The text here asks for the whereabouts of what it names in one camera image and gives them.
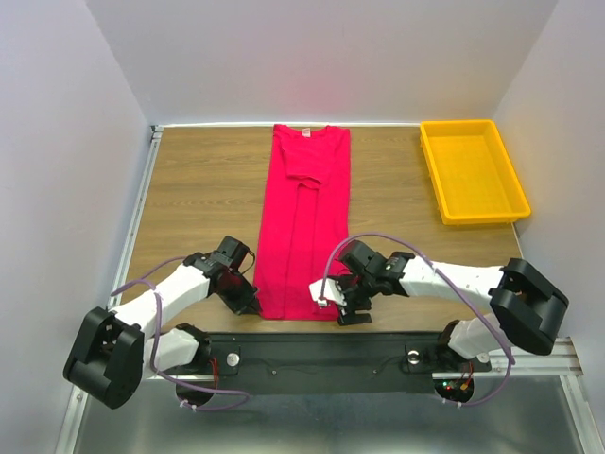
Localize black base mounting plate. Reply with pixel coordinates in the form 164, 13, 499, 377
173, 332, 491, 395

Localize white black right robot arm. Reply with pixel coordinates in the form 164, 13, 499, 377
321, 235, 569, 369

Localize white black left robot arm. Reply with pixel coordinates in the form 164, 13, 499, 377
62, 236, 260, 411

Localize yellow plastic tray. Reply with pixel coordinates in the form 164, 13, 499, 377
420, 119, 531, 225

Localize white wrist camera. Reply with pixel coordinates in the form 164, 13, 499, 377
241, 250, 256, 274
308, 278, 347, 308

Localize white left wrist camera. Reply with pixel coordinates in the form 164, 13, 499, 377
241, 250, 256, 274

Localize aluminium frame rail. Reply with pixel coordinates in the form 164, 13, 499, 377
75, 336, 585, 384

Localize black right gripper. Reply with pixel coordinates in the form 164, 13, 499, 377
333, 272, 378, 327

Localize pink red t shirt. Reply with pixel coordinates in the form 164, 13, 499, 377
253, 125, 351, 321

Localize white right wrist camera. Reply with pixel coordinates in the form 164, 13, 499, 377
308, 278, 347, 308

